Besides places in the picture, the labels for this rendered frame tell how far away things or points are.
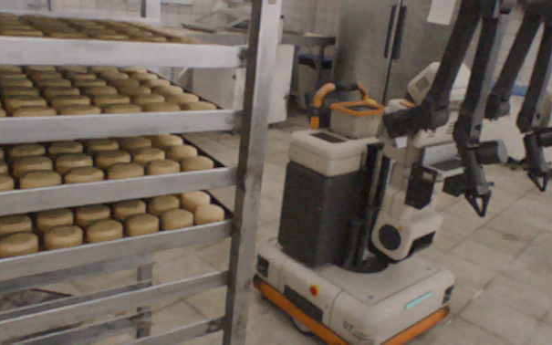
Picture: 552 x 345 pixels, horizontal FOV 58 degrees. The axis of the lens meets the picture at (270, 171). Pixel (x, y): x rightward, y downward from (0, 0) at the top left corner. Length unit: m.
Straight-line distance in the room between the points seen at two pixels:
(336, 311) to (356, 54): 3.85
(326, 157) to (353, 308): 0.57
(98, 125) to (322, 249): 1.48
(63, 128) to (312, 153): 1.38
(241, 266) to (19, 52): 0.44
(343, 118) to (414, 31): 3.21
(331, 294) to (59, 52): 1.54
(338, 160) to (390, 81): 3.41
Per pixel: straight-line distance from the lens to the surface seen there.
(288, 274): 2.11
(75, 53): 0.64
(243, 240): 0.78
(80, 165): 0.77
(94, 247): 0.72
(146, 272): 1.30
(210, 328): 0.89
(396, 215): 1.92
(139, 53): 0.66
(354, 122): 1.99
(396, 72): 5.23
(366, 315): 1.90
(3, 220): 0.82
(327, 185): 1.91
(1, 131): 0.64
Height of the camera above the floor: 1.32
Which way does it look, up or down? 20 degrees down
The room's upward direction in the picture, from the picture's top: 6 degrees clockwise
